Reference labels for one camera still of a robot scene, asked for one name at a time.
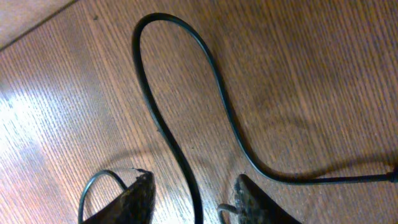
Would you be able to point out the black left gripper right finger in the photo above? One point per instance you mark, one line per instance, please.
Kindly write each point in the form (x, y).
(253, 205)

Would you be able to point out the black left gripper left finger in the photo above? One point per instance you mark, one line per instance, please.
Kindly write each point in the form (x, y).
(135, 205)

